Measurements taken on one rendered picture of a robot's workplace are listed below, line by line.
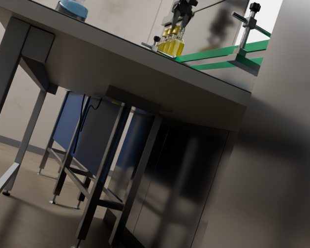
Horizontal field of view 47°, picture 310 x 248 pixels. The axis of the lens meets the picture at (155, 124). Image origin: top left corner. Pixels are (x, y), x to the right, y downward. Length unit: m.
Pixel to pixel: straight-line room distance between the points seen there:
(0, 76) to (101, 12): 3.94
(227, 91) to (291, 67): 0.17
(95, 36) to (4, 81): 0.20
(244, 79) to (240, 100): 0.27
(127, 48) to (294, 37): 0.32
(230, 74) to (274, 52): 0.42
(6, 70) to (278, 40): 0.54
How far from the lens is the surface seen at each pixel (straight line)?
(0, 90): 0.77
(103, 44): 0.73
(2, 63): 0.77
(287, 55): 0.72
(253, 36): 1.49
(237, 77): 1.11
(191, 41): 1.92
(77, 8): 1.51
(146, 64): 0.74
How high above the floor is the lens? 0.57
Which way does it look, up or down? 3 degrees up
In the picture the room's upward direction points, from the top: 19 degrees clockwise
